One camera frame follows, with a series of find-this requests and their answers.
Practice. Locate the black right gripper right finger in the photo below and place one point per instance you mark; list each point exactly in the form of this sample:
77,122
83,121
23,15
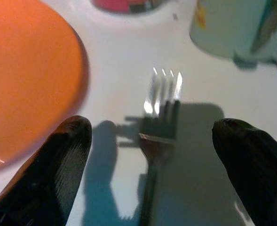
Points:
258,179

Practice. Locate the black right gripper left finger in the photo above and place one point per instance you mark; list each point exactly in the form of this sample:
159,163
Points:
44,183

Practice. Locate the metal fork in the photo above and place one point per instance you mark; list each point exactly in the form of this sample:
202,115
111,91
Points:
157,146

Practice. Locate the orange plate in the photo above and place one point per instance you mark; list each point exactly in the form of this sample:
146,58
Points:
30,77

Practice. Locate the pale green mug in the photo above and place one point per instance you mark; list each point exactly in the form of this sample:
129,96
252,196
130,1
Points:
218,28

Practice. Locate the red cup noodle tub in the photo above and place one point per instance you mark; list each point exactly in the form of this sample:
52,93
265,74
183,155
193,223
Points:
114,5

